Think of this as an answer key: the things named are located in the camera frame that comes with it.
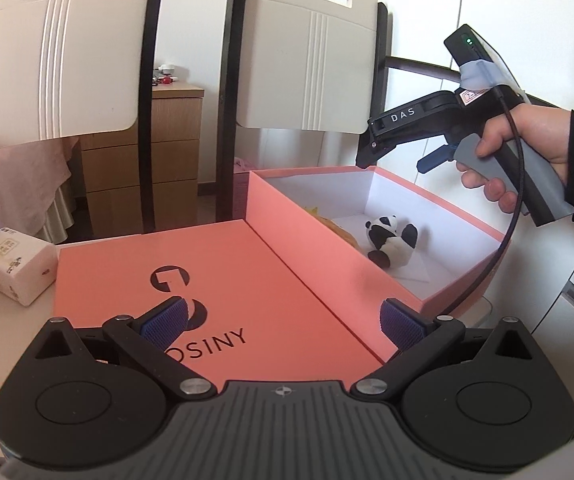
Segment panda plush toy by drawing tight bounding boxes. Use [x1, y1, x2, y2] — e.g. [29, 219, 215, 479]
[365, 215, 420, 269]

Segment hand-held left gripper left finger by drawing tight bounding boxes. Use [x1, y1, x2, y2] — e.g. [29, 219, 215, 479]
[32, 297, 219, 403]

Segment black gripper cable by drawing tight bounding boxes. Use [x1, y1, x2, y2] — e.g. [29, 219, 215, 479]
[434, 87, 525, 321]

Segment white tissue pack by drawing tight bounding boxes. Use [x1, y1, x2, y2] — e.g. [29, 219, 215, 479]
[0, 227, 59, 307]

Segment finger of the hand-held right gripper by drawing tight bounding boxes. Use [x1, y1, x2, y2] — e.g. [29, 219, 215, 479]
[356, 125, 450, 170]
[367, 91, 455, 135]

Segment white chair with black frame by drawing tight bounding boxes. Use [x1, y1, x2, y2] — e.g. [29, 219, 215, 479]
[217, 0, 495, 328]
[0, 0, 169, 281]

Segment yellow soft toy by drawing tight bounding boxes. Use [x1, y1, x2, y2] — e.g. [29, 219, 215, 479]
[302, 203, 364, 249]

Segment bed with pink sheet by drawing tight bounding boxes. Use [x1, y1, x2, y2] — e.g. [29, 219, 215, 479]
[0, 135, 94, 247]

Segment wooden drawer cabinet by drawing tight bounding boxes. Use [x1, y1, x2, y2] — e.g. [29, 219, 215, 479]
[74, 85, 206, 239]

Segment white wardrobe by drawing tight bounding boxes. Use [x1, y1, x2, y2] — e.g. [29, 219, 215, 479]
[382, 0, 574, 361]

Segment pink box lid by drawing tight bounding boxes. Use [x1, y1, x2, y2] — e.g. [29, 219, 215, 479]
[53, 217, 389, 386]

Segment person's right hand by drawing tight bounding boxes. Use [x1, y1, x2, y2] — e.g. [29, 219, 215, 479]
[459, 103, 574, 214]

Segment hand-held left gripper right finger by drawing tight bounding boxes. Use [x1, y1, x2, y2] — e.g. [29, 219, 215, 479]
[350, 297, 542, 403]

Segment pink cardboard box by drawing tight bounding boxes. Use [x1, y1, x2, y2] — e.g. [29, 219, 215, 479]
[244, 164, 506, 319]

